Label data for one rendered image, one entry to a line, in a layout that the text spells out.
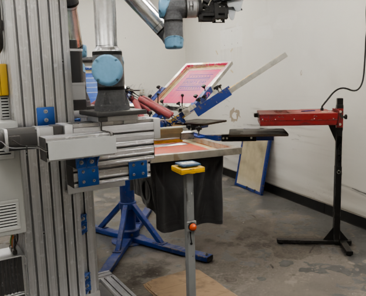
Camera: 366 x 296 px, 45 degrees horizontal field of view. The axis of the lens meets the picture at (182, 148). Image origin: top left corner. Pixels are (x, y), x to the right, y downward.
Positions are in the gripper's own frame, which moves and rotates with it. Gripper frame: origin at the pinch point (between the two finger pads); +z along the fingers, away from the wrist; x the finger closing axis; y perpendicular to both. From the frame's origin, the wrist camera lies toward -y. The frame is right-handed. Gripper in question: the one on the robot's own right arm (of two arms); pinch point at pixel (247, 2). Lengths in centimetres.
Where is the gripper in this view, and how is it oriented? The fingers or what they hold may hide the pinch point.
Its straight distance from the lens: 186.5
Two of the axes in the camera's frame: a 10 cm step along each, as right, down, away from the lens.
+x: 0.9, 0.1, -10.0
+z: 10.0, -0.4, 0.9
